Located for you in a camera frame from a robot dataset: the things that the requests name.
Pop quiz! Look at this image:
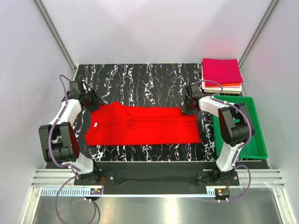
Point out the white slotted cable duct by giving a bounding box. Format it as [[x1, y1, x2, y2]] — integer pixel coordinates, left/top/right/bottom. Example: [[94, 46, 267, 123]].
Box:
[[41, 188, 103, 197]]

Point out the red t shirt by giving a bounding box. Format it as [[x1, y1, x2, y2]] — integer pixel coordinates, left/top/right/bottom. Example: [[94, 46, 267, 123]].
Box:
[[85, 102, 200, 146]]

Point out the right aluminium frame post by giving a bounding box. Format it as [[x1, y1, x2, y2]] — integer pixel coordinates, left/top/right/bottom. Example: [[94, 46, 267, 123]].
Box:
[[238, 0, 281, 68]]

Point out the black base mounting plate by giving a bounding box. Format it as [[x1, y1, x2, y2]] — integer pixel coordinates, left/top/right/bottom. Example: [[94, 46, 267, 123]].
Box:
[[73, 161, 240, 187]]

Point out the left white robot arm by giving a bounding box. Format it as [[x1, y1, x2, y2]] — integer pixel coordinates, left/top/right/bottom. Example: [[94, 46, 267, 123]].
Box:
[[38, 81, 105, 185]]

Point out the cream folded t shirt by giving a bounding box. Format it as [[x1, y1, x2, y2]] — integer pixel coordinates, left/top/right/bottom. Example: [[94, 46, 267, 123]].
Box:
[[204, 88, 241, 94]]

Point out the aluminium frame post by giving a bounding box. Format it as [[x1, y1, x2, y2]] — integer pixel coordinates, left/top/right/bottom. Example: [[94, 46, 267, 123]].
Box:
[[238, 0, 281, 68], [33, 0, 77, 72]]

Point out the left aluminium frame post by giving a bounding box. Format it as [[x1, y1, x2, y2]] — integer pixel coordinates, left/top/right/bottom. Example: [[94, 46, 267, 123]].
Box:
[[33, 0, 77, 72]]

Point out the green plastic bin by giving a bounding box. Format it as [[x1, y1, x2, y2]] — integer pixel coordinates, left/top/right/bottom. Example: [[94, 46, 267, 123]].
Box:
[[213, 95, 268, 160]]

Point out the aluminium front rail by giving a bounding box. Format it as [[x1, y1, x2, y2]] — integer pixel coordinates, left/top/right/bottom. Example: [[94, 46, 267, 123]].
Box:
[[31, 169, 284, 188]]

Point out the orange folded t shirt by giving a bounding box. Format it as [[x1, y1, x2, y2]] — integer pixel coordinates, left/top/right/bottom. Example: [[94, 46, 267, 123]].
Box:
[[204, 81, 242, 88]]

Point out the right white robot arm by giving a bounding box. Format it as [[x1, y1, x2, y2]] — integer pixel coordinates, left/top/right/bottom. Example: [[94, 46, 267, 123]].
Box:
[[182, 84, 255, 186]]

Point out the purple cable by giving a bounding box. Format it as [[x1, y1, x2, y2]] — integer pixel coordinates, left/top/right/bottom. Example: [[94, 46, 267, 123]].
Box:
[[192, 79, 255, 168], [48, 74, 82, 175]]

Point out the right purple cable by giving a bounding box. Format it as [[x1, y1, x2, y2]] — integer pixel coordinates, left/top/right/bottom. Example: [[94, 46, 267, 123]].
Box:
[[192, 79, 255, 168]]

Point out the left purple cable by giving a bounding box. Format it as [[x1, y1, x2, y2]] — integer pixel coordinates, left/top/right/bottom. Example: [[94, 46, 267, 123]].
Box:
[[48, 74, 82, 175]]

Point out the black marbled table mat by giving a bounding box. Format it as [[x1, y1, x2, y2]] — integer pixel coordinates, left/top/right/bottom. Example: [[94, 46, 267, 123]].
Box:
[[70, 63, 216, 161]]

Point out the magenta folded t shirt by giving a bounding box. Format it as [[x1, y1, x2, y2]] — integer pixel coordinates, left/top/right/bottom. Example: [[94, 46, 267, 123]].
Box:
[[202, 58, 243, 85]]

